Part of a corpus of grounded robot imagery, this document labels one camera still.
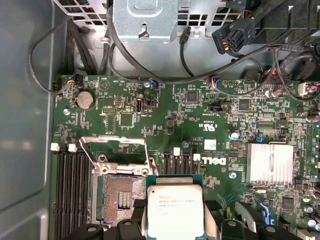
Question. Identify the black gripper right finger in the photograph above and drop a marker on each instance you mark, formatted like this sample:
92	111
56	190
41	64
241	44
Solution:
215	225

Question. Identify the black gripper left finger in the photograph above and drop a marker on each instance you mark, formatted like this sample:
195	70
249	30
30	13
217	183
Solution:
130	230

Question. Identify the CPU with silver top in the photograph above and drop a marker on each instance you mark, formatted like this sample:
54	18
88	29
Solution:
175	212

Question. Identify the metal locking lever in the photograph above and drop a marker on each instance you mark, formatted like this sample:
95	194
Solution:
154	165

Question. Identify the CPU socket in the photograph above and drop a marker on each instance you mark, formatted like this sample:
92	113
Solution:
117	200

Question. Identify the blue expansion slot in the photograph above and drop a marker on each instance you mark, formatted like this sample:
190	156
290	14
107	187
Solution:
265	212

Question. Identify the RAM slot with white clips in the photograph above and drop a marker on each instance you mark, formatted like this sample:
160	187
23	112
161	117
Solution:
176	165
195	167
61	195
78	195

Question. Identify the silver chipset heatsink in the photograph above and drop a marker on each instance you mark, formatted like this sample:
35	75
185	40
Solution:
270	165

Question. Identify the green motherboard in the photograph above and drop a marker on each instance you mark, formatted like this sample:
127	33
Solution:
175	120

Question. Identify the internal USB port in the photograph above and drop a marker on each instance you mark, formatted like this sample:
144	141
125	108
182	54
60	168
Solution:
140	106

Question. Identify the round coin cell battery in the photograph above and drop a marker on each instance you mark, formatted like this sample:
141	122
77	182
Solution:
85	100

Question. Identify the black PC case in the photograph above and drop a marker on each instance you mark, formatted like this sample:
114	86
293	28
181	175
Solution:
25	100

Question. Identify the black power connector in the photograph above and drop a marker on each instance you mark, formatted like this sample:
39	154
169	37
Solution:
232	37

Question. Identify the silver metal drive cage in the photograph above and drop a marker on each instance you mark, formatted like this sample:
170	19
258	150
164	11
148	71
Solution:
145	15

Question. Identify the silver gripper mounting bracket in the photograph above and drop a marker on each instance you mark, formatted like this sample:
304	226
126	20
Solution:
246	215

